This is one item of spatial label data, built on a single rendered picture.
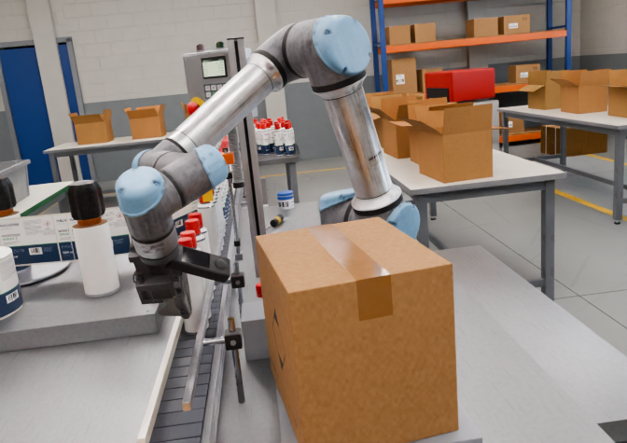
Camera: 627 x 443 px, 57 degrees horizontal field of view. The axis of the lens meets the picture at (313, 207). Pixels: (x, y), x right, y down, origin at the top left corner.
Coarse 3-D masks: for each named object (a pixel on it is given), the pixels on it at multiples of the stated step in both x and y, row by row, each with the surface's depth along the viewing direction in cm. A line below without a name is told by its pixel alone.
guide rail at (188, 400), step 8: (224, 224) 179; (216, 248) 155; (208, 288) 126; (208, 296) 122; (208, 304) 117; (208, 312) 115; (200, 320) 110; (200, 328) 106; (200, 336) 103; (200, 344) 100; (200, 352) 97; (192, 360) 94; (200, 360) 96; (192, 368) 92; (192, 376) 89; (192, 384) 87; (192, 392) 85; (184, 400) 83; (192, 400) 84; (184, 408) 82
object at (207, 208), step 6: (204, 204) 169; (210, 204) 170; (198, 210) 170; (204, 210) 169; (210, 210) 170; (204, 216) 169; (210, 216) 170; (204, 222) 170; (210, 222) 170; (210, 228) 170; (216, 228) 172; (210, 234) 171; (216, 234) 172; (210, 240) 171; (216, 240) 172; (210, 246) 172
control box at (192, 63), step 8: (248, 48) 160; (184, 56) 161; (192, 56) 159; (200, 56) 158; (208, 56) 157; (248, 56) 160; (184, 64) 161; (192, 64) 160; (200, 64) 159; (192, 72) 161; (200, 72) 159; (192, 80) 161; (200, 80) 160; (208, 80) 159; (216, 80) 157; (224, 80) 156; (192, 88) 162; (200, 88) 161; (192, 96) 163; (200, 96) 162; (200, 104) 162; (256, 112) 164
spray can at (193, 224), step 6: (186, 222) 135; (192, 222) 135; (198, 222) 136; (186, 228) 136; (192, 228) 135; (198, 228) 136; (198, 234) 136; (198, 240) 135; (204, 240) 137; (198, 246) 135; (204, 246) 137
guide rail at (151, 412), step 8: (176, 320) 122; (176, 328) 118; (176, 336) 116; (168, 344) 112; (176, 344) 115; (168, 352) 108; (168, 360) 105; (160, 368) 102; (168, 368) 105; (160, 376) 100; (160, 384) 97; (152, 392) 95; (160, 392) 96; (152, 400) 92; (160, 400) 96; (152, 408) 90; (152, 416) 89; (144, 424) 86; (152, 424) 88; (144, 432) 84; (144, 440) 83
